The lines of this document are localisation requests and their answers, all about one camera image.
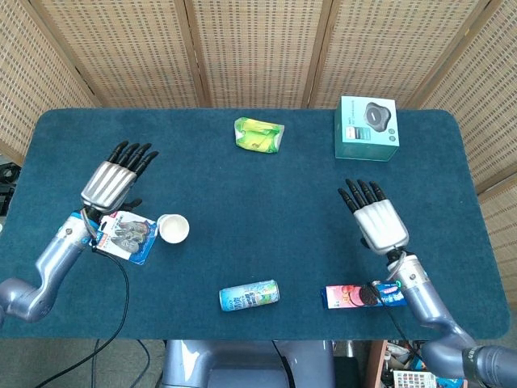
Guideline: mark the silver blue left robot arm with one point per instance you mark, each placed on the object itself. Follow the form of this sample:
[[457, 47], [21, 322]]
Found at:
[[56, 258]]

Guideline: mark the light blue drink can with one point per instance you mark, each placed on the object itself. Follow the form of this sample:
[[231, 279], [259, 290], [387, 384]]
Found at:
[[250, 295]]

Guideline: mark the blue pink cookie box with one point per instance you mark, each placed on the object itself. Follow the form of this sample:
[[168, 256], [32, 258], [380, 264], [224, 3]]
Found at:
[[343, 297]]

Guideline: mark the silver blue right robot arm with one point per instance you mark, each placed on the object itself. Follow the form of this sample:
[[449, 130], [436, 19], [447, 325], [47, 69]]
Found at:
[[424, 299]]

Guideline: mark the tape rolls blister pack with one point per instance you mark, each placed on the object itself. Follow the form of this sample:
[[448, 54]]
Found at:
[[129, 238]]

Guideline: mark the wooden shelf with clutter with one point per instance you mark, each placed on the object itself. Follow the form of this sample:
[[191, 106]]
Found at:
[[375, 363]]

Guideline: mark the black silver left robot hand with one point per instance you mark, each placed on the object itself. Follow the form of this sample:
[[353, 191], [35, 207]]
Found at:
[[107, 184]]

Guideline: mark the teal product box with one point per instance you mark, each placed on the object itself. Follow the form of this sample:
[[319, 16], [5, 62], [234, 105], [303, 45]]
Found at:
[[365, 129]]

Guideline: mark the woven rattan folding screen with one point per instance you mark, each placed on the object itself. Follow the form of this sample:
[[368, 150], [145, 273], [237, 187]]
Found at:
[[258, 52]]

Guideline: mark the colour swatch card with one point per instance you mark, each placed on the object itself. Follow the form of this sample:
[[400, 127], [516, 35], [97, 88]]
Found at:
[[414, 380]]

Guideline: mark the single white paper cup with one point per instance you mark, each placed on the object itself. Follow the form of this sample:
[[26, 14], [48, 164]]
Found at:
[[174, 228]]

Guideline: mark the grey blue robot torso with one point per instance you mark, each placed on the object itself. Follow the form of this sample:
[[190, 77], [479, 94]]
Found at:
[[242, 363]]

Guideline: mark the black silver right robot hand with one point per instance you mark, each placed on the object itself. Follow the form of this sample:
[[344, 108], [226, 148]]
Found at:
[[379, 226]]

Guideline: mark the black equipment beside table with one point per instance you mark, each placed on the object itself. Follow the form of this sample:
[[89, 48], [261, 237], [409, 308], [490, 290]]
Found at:
[[8, 174]]

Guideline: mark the green yellow tissue pack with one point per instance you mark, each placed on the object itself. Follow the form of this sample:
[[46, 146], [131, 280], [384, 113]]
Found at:
[[258, 135]]

